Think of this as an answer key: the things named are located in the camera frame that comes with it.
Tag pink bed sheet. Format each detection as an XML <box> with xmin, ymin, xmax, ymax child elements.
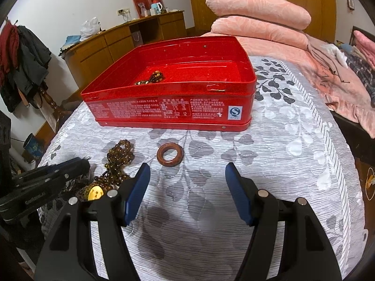
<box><xmin>237</xmin><ymin>35</ymin><xmax>375</xmax><ymax>138</ymax></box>

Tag dark coats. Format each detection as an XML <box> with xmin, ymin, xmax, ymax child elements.
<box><xmin>0</xmin><ymin>25</ymin><xmax>53</xmax><ymax>113</ymax></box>

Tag blue trash bin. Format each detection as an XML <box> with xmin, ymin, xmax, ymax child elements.
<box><xmin>23</xmin><ymin>133</ymin><xmax>44</xmax><ymax>163</ymax></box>

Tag white cloth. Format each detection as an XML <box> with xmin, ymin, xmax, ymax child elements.
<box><xmin>322</xmin><ymin>43</ymin><xmax>349</xmax><ymax>66</ymax></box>

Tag red tin box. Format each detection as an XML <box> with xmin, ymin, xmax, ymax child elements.
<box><xmin>80</xmin><ymin>35</ymin><xmax>258</xmax><ymax>132</ymax></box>

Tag white plastic bag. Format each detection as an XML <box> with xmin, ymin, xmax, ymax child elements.
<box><xmin>80</xmin><ymin>17</ymin><xmax>101</xmax><ymax>42</ymax></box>

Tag gold pendant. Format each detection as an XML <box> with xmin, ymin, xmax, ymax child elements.
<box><xmin>77</xmin><ymin>183</ymin><xmax>104</xmax><ymax>202</ymax></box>

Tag large red photo frame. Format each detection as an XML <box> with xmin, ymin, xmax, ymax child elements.
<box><xmin>132</xmin><ymin>0</ymin><xmax>149</xmax><ymax>18</ymax></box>

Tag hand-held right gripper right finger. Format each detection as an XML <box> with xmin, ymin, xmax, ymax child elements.
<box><xmin>225</xmin><ymin>162</ymin><xmax>343</xmax><ymax>281</ymax></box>

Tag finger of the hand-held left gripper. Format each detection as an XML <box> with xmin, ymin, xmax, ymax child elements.
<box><xmin>12</xmin><ymin>168</ymin><xmax>90</xmax><ymax>191</ymax></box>
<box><xmin>37</xmin><ymin>157</ymin><xmax>90</xmax><ymax>177</ymax></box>

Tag pink folded blanket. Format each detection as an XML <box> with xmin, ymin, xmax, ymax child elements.
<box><xmin>353</xmin><ymin>30</ymin><xmax>375</xmax><ymax>62</ymax></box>

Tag brown wooden ring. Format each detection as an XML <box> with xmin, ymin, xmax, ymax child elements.
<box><xmin>157</xmin><ymin>143</ymin><xmax>184</xmax><ymax>165</ymax></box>

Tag plaid clothing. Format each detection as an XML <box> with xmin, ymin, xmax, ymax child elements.
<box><xmin>346</xmin><ymin>47</ymin><xmax>375</xmax><ymax>109</ymax></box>

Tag wooden sideboard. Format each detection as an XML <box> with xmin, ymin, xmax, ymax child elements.
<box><xmin>63</xmin><ymin>10</ymin><xmax>186</xmax><ymax>90</ymax></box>

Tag blue cloth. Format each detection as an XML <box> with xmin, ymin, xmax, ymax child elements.
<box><xmin>60</xmin><ymin>35</ymin><xmax>82</xmax><ymax>54</ymax></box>

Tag pink folded quilt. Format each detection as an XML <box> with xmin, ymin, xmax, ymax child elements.
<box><xmin>205</xmin><ymin>0</ymin><xmax>311</xmax><ymax>30</ymax></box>
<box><xmin>211</xmin><ymin>16</ymin><xmax>309</xmax><ymax>50</ymax></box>

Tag wooden coat rack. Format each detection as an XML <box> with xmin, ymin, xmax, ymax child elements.
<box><xmin>6</xmin><ymin>18</ymin><xmax>74</xmax><ymax>129</ymax></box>

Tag red scarf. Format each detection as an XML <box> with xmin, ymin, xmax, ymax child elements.
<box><xmin>0</xmin><ymin>22</ymin><xmax>19</xmax><ymax>78</ymax></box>

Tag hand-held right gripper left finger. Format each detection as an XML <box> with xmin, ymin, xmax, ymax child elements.
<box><xmin>34</xmin><ymin>162</ymin><xmax>151</xmax><ymax>281</ymax></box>

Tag dark and amber bead bracelet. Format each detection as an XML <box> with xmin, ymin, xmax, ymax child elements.
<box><xmin>134</xmin><ymin>70</ymin><xmax>165</xmax><ymax>86</ymax></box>

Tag amber bead necklace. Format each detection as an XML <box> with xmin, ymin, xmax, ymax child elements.
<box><xmin>94</xmin><ymin>139</ymin><xmax>136</xmax><ymax>188</ymax></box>

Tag grey leaf-print bedspread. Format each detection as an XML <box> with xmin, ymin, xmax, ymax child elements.
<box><xmin>35</xmin><ymin>55</ymin><xmax>370</xmax><ymax>281</ymax></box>

